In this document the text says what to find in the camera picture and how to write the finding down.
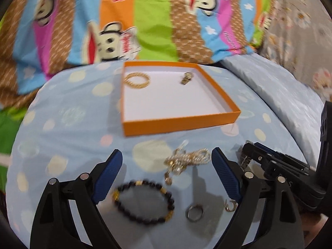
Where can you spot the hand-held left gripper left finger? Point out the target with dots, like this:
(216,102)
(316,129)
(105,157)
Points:
(109,176)

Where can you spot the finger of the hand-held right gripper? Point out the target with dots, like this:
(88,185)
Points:
(255,149)
(288,169)

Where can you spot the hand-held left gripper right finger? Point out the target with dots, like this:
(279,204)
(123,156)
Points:
(225,173)

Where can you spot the gold hoop earring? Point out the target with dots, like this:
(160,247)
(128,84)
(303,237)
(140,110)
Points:
(228,208)

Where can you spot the gold drop earring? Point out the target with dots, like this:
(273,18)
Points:
(169,180)

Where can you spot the orange cardboard box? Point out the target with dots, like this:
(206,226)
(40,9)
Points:
(181,124)

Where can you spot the gold and silver wristwatch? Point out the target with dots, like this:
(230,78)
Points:
(187,77)

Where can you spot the blue polka dot quilt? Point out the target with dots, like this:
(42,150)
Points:
(77,134)

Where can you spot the plain pale blue quilt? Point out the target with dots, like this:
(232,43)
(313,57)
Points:
(272,88)

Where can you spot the green cloth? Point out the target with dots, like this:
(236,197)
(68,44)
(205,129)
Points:
(10,134)

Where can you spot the grey floral sheet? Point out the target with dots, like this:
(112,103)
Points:
(298,31)

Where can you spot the colourful monkey print blanket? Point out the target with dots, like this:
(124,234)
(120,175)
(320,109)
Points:
(155,18)

